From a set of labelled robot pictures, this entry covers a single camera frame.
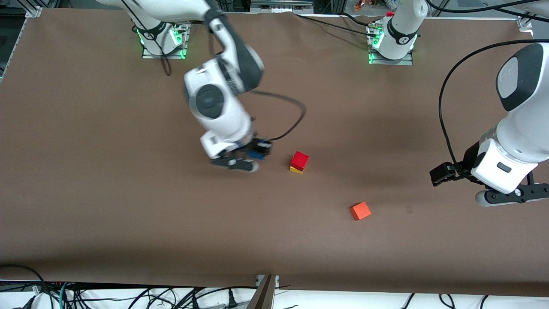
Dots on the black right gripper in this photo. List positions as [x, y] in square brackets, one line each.
[258, 147]

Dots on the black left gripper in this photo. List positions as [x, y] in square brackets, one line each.
[467, 162]

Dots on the blue wooden block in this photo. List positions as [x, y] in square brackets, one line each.
[256, 155]

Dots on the red wooden block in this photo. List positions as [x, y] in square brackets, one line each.
[300, 159]

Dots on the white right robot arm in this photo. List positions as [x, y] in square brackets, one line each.
[214, 103]

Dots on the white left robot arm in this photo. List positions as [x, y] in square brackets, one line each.
[519, 128]

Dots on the yellow wooden block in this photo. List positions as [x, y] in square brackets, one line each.
[295, 170]

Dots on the orange wooden block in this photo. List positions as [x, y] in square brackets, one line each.
[360, 211]

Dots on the brown table cover sheet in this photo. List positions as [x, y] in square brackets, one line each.
[128, 214]

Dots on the grey diagonal pole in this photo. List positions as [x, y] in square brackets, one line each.
[262, 298]

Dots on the black power plug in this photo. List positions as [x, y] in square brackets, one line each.
[232, 300]

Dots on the aluminium corner profile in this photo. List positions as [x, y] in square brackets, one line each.
[524, 22]
[34, 10]

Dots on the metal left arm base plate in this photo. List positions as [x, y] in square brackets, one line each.
[407, 62]

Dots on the small metal bracket plate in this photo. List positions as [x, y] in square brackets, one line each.
[259, 280]

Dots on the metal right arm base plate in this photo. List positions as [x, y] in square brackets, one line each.
[183, 43]

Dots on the aluminium frame rail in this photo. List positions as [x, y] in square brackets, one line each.
[281, 6]

